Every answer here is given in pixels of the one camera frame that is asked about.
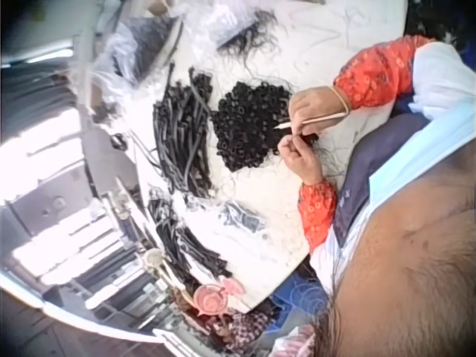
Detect person's right hand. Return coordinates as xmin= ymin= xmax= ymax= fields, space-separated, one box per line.
xmin=289 ymin=86 xmax=350 ymax=135

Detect large bundle of black tubes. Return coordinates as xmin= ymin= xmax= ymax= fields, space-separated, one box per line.
xmin=151 ymin=62 xmax=216 ymax=195

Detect heap of loose black threads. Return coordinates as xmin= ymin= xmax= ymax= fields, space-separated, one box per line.
xmin=216 ymin=10 xmax=280 ymax=66

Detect grey metal shelf rack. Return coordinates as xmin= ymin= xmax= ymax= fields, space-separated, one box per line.
xmin=0 ymin=148 xmax=153 ymax=321

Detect small black thread bundle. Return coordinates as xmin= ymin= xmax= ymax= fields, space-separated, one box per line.
xmin=295 ymin=132 xmax=321 ymax=146

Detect pink plastic scoop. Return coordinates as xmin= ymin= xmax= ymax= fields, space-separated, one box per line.
xmin=219 ymin=277 xmax=245 ymax=299

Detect pink plastic bowl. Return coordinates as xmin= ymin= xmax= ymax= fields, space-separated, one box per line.
xmin=192 ymin=283 xmax=228 ymax=316

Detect thin wooden stick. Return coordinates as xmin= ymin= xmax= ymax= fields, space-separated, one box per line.
xmin=274 ymin=112 xmax=349 ymax=130

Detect person's left hand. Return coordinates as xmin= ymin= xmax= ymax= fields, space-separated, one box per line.
xmin=277 ymin=134 xmax=325 ymax=186

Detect plastic bag of dark cords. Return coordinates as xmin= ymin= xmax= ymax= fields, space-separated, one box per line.
xmin=99 ymin=10 xmax=187 ymax=90

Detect crumpled clear plastic bag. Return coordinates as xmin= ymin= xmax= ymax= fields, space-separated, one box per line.
xmin=181 ymin=0 xmax=263 ymax=50

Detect grey metal pole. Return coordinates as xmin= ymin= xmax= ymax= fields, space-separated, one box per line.
xmin=78 ymin=0 xmax=100 ymax=126

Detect clear bag of black parts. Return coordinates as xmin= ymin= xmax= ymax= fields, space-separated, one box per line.
xmin=218 ymin=202 xmax=268 ymax=236

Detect small bundle of black tubes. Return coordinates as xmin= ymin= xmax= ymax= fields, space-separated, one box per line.
xmin=147 ymin=188 xmax=234 ymax=280

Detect white round holder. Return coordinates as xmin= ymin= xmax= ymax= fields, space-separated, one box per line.
xmin=142 ymin=248 xmax=165 ymax=269

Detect pile of black rings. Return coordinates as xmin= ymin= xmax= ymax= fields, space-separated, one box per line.
xmin=210 ymin=80 xmax=299 ymax=173

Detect yellow rubber wrist band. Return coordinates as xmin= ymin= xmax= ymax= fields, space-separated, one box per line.
xmin=331 ymin=86 xmax=352 ymax=116

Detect checkered cloth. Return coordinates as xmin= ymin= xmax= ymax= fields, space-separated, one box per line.
xmin=207 ymin=307 xmax=277 ymax=351

